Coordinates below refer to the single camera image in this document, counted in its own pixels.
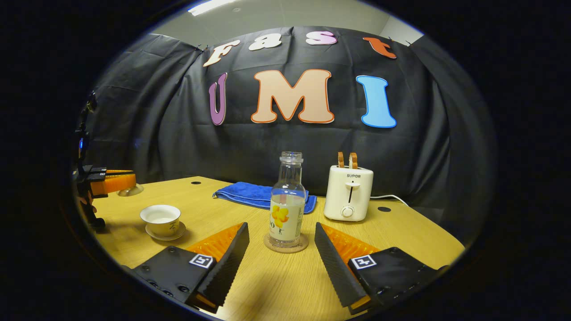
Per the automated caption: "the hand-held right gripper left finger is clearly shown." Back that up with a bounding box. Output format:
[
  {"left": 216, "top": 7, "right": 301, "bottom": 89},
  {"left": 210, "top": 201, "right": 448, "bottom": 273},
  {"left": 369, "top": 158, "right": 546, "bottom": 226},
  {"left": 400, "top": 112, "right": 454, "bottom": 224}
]
[{"left": 133, "top": 222, "right": 250, "bottom": 314}]

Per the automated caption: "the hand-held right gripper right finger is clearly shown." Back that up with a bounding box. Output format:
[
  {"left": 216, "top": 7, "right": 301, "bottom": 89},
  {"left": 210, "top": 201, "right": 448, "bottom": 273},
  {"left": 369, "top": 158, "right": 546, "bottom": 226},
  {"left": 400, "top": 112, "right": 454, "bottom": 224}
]
[{"left": 314, "top": 222, "right": 449, "bottom": 315}]

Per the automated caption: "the white teacup lid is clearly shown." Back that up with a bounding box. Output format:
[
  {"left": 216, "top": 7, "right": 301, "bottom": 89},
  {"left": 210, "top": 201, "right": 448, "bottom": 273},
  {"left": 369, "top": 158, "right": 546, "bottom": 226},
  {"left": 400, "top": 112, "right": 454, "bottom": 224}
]
[{"left": 117, "top": 183, "right": 145, "bottom": 197}]

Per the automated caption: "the round brown coaster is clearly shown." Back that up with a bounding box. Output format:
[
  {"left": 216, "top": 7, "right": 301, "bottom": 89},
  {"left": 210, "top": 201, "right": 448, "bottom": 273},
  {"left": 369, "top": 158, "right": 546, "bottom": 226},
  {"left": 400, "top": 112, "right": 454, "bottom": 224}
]
[{"left": 263, "top": 232, "right": 309, "bottom": 254}]

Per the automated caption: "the white teacup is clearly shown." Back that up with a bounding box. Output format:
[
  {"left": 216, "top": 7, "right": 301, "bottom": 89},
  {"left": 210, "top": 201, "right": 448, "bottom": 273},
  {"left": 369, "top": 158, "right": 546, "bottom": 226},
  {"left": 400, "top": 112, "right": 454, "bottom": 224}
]
[{"left": 140, "top": 205, "right": 182, "bottom": 237}]

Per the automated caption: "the clear water bottle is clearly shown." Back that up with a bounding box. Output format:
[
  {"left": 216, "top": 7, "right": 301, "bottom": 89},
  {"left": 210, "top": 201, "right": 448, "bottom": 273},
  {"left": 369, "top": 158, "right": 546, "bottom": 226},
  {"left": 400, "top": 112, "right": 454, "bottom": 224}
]
[{"left": 269, "top": 151, "right": 307, "bottom": 248}]

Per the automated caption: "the white saucer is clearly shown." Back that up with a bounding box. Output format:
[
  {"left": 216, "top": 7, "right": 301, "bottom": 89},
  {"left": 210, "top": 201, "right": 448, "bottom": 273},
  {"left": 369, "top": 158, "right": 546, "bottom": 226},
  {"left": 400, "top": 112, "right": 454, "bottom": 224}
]
[{"left": 145, "top": 222, "right": 186, "bottom": 242}]

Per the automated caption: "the black backdrop cloth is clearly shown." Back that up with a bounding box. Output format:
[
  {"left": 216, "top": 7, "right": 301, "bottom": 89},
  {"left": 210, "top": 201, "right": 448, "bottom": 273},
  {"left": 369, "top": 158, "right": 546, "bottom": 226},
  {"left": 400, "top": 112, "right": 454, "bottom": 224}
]
[{"left": 74, "top": 26, "right": 496, "bottom": 246}]

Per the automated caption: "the folded blue towel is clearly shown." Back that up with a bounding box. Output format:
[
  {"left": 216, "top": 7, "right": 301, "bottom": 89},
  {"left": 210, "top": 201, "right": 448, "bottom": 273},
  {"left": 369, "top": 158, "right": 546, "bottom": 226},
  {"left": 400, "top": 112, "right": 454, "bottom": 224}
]
[{"left": 212, "top": 181, "right": 318, "bottom": 214}]

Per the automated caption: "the white toaster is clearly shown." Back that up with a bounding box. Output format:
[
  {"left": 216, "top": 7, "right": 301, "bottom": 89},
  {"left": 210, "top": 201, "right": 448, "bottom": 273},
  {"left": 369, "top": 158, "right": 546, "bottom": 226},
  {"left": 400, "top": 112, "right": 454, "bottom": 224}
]
[{"left": 323, "top": 165, "right": 374, "bottom": 222}]

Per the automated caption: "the white toaster cable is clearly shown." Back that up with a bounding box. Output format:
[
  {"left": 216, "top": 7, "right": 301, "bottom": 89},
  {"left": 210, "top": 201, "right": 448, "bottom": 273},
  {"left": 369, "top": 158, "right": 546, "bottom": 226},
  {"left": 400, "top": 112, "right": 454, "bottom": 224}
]
[{"left": 370, "top": 194, "right": 409, "bottom": 206}]

